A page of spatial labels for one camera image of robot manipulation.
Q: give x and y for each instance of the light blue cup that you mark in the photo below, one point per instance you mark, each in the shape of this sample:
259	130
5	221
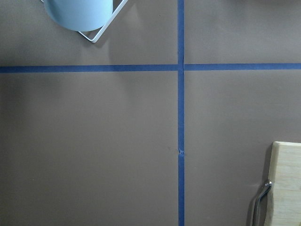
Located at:
79	15

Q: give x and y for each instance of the bamboo cutting board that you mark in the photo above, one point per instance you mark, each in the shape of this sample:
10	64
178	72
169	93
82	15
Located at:
284	198

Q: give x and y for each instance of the white wire cup rack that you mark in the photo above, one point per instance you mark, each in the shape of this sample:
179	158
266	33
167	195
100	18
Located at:
93	36

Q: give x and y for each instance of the metal cutting board handle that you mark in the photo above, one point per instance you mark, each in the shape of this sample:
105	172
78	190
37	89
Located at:
263	191

